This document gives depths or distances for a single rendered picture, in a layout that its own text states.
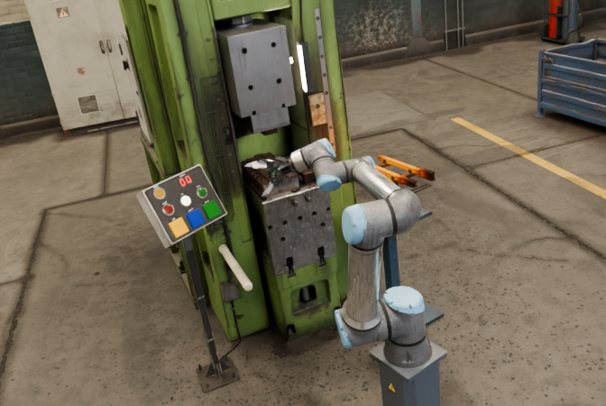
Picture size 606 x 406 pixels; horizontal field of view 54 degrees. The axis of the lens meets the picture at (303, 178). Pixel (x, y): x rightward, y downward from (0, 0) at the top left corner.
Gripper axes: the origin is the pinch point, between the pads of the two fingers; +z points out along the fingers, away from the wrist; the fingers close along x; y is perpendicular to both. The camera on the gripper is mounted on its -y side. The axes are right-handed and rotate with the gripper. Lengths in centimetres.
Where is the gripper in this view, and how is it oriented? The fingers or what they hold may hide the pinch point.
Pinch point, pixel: (252, 180)
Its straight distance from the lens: 253.2
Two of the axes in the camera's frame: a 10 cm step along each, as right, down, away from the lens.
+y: -0.5, 3.7, -9.3
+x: 4.5, 8.4, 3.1
